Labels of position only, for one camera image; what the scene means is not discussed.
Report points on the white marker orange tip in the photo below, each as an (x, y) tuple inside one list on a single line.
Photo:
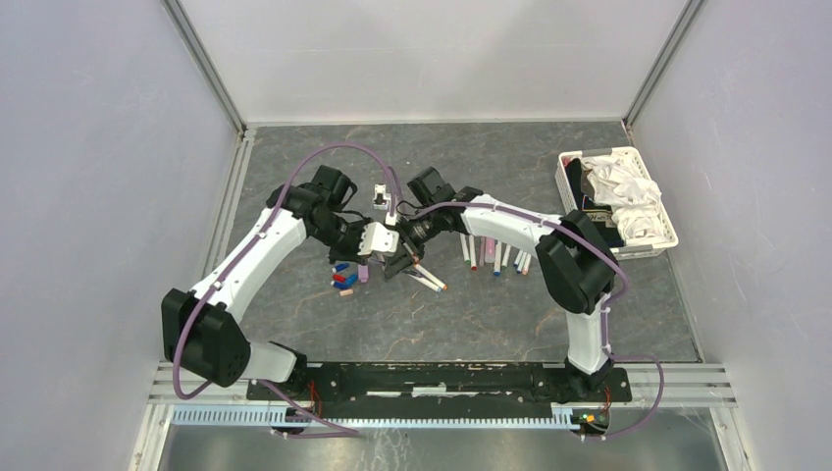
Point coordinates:
[(420, 270)]

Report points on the white marker green cap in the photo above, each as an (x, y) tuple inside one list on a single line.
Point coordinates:
[(465, 248)]

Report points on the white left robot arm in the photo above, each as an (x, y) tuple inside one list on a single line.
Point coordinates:
[(201, 326)]

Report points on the white marker dark green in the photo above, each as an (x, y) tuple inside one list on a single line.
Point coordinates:
[(506, 255)]

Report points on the white crumpled cloth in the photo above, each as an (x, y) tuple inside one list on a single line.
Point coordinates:
[(635, 199)]

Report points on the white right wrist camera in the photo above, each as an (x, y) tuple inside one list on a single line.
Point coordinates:
[(384, 198)]

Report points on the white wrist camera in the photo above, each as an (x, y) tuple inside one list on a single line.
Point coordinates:
[(378, 238), (384, 198)]

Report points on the white acrylic marker peach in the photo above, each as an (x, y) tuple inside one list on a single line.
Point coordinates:
[(525, 264)]

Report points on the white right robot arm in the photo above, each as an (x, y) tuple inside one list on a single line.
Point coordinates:
[(578, 266)]

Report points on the white marker red tip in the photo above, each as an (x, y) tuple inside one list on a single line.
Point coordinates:
[(472, 252)]

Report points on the black printed t-shirt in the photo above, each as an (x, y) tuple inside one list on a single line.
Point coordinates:
[(584, 195)]

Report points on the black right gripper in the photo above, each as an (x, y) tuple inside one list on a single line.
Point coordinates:
[(418, 248)]

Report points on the white perforated plastic basket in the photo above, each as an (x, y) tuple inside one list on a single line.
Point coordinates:
[(618, 246)]

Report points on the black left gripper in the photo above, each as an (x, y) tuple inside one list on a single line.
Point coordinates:
[(351, 253)]

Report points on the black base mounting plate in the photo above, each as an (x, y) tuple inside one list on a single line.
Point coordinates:
[(450, 390)]

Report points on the small blue white cap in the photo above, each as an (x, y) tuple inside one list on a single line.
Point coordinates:
[(340, 267)]

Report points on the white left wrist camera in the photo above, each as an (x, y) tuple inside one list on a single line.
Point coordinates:
[(378, 238)]

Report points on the white marker teal cap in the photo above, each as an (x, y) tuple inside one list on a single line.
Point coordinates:
[(424, 281)]

